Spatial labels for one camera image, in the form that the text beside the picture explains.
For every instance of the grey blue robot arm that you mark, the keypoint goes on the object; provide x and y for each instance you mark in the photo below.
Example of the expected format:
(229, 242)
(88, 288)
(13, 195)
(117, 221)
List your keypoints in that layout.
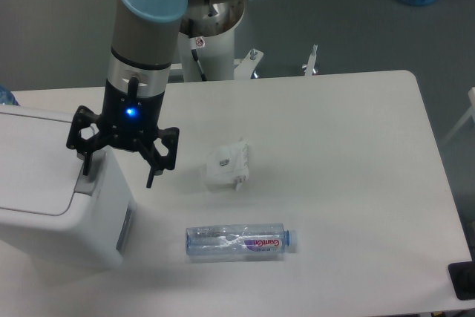
(142, 50)

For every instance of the clear plastic water bottle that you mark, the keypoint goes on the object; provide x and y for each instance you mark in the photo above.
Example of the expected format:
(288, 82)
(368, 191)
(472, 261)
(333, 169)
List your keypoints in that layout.
(239, 239)

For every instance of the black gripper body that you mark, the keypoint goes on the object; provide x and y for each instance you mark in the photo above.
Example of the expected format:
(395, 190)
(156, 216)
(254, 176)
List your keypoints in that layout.
(125, 118)

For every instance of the white frame at right edge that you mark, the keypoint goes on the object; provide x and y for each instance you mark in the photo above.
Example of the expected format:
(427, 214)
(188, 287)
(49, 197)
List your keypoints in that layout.
(464, 123)

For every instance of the white push-lid trash can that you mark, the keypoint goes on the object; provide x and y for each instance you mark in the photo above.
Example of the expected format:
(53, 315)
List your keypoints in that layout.
(49, 208)

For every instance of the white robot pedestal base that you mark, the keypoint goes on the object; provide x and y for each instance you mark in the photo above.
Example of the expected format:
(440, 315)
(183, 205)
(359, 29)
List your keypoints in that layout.
(206, 45)

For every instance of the blue patterned object at left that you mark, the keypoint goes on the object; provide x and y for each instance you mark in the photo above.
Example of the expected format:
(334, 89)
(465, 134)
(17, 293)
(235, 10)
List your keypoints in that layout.
(7, 97)

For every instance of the black clamp on table edge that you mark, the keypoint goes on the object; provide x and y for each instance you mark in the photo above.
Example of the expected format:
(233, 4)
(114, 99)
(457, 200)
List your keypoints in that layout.
(462, 277)

